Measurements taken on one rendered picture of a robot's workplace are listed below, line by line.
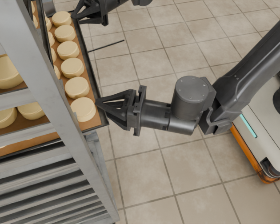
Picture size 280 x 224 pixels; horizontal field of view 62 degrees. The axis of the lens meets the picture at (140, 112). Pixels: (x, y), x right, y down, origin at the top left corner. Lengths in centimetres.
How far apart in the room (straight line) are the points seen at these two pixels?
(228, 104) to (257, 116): 101
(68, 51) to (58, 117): 28
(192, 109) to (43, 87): 24
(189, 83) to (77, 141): 21
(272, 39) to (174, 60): 161
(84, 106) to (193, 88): 22
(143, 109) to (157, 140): 111
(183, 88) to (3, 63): 28
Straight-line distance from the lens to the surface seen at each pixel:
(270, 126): 147
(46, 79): 28
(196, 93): 40
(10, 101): 36
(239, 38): 237
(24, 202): 80
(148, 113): 45
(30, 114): 44
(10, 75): 37
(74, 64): 56
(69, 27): 66
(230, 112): 48
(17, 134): 43
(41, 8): 69
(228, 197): 152
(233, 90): 45
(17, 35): 25
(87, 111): 47
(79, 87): 51
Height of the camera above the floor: 139
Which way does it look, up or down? 57 degrees down
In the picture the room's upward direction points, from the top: straight up
